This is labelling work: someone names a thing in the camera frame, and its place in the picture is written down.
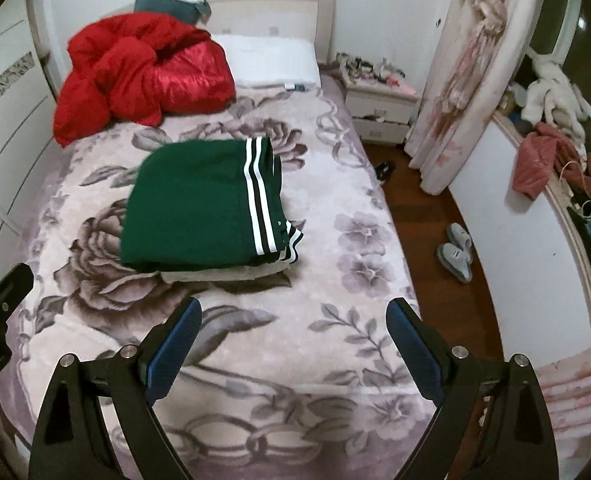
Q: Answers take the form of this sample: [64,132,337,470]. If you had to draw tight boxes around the green varsity jacket white sleeves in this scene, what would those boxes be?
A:
[119,136,306,287]

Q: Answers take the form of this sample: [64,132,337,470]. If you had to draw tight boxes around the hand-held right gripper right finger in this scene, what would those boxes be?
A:
[385,297,561,480]

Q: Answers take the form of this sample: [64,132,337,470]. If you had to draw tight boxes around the beige bed headboard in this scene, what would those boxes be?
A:
[190,0,337,66]

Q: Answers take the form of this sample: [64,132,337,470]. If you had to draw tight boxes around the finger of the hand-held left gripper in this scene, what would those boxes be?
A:
[0,262,34,333]

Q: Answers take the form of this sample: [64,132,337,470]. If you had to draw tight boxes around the white pillow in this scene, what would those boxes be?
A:
[209,34,322,88]

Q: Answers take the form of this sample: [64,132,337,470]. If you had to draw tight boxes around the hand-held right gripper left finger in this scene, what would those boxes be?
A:
[28,296,202,480]

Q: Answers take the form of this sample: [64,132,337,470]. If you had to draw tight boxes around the floral plush blanket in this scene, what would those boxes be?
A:
[0,80,441,480]

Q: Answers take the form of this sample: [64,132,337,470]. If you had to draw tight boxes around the loose floral curtain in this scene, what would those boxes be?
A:
[535,327,591,441]

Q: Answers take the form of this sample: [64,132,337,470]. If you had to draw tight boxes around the tied floral curtain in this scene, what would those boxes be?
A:
[404,0,521,196]

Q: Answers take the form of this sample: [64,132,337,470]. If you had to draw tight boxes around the white sliding wardrobe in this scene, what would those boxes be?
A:
[0,0,61,271]

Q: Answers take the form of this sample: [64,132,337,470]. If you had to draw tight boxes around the pink-red garment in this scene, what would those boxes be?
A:
[513,122,591,201]

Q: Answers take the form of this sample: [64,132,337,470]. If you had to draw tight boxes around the cluster of small toiletries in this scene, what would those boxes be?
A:
[335,51,406,86]

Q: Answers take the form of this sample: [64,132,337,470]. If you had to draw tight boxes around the grey slipper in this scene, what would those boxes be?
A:
[436,242,473,283]
[446,222,473,253]

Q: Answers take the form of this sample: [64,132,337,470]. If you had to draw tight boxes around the white plush garment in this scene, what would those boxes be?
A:
[520,55,591,146]

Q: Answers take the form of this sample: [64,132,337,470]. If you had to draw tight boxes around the red quilt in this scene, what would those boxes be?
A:
[52,14,236,148]

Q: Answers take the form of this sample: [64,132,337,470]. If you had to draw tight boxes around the white nightstand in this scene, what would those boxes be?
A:
[344,82,420,147]

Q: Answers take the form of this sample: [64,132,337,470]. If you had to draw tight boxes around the grey-green pillow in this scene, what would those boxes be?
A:
[134,0,211,26]

